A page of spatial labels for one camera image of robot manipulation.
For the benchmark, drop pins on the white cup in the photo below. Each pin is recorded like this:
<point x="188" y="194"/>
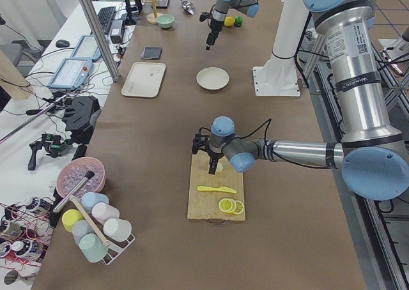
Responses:
<point x="117" y="229"/>

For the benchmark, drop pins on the near blue teach pendant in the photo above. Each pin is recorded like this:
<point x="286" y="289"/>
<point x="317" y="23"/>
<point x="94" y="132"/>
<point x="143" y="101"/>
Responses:
<point x="71" y="74"/>

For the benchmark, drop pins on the grey folded cloth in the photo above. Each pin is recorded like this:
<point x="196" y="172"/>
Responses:
<point x="151" y="53"/>

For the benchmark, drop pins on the cream round plate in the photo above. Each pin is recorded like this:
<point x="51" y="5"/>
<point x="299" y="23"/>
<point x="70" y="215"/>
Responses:
<point x="212" y="78"/>

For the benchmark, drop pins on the yellow lemon near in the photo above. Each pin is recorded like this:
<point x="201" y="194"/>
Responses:
<point x="229" y="21"/>

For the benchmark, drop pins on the far blue teach pendant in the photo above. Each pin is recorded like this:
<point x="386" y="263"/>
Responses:
<point x="87" y="48"/>

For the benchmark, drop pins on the green lime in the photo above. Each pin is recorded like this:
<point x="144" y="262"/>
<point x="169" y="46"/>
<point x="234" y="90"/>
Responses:
<point x="238" y="21"/>

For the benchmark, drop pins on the yellow plastic knife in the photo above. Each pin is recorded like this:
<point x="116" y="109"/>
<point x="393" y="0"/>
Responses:
<point x="222" y="189"/>

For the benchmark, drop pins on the lemon slices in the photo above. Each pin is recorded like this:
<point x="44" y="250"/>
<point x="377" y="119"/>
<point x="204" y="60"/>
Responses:
<point x="231" y="206"/>

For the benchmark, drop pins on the white steamed bun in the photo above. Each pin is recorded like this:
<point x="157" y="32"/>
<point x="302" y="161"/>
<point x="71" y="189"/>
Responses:
<point x="219" y="167"/>

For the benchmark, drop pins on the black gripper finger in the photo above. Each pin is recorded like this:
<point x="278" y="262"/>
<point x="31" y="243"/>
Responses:
<point x="211" y="39"/>
<point x="212" y="167"/>

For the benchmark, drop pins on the pink cup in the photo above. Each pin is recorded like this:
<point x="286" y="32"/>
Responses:
<point x="102" y="212"/>

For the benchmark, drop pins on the blue teach pendant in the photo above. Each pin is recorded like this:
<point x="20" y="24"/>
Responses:
<point x="87" y="48"/>
<point x="71" y="74"/>

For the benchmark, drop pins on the metal rod black tip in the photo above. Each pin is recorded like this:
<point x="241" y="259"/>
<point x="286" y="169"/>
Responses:
<point x="59" y="206"/>

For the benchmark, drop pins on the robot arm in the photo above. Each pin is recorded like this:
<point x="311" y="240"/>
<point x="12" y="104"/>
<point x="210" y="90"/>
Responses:
<point x="371" y="153"/>
<point x="219" y="12"/>

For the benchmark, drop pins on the wooden mug tree stand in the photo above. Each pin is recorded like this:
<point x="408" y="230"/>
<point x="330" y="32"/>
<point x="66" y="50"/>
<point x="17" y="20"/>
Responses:
<point x="153" y="17"/>

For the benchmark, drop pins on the pink bowl of ice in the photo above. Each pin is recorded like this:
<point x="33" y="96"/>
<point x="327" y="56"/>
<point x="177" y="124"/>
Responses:
<point x="75" y="171"/>

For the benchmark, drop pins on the white cup rack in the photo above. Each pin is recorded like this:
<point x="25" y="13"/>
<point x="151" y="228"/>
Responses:
<point x="115" y="248"/>

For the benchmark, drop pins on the mint green cup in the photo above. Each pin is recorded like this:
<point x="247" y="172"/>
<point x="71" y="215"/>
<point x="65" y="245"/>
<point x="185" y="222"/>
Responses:
<point x="92" y="248"/>

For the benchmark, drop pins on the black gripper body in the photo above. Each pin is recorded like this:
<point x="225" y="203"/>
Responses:
<point x="215" y="25"/>
<point x="213" y="155"/>

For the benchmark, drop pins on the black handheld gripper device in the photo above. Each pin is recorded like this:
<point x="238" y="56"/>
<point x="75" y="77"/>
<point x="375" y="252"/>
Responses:
<point x="53" y="144"/>

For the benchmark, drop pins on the white camera pillar base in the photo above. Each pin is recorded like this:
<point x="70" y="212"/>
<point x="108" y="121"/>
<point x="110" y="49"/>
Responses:
<point x="278" y="76"/>

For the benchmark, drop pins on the black computer mouse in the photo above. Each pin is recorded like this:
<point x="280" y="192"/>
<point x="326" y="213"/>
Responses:
<point x="62" y="44"/>

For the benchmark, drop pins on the cream rabbit tray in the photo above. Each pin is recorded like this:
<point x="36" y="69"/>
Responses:
<point x="144" y="80"/>

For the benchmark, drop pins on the black keyboard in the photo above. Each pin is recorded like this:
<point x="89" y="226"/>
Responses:
<point x="106" y="16"/>

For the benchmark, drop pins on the blue cup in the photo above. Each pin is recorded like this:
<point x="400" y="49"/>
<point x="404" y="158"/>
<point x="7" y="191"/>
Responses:
<point x="90" y="199"/>

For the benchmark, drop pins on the aluminium frame post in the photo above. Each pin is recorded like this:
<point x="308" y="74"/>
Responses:
<point x="94" y="24"/>

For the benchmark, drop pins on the metal scoop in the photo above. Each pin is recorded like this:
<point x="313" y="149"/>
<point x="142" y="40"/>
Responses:
<point x="188" y="7"/>

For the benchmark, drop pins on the bamboo cutting board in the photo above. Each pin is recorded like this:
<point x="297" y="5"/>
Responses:
<point x="205" y="205"/>

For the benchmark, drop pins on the mint green bowl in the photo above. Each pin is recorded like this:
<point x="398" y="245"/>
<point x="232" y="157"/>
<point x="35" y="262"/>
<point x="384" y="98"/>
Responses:
<point x="165" y="21"/>

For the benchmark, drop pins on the grey cup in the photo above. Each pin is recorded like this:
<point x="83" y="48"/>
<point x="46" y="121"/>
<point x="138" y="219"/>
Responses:
<point x="80" y="229"/>

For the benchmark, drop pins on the yellow cup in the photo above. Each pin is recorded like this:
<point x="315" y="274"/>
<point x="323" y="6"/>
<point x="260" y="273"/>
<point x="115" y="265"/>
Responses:
<point x="70" y="218"/>

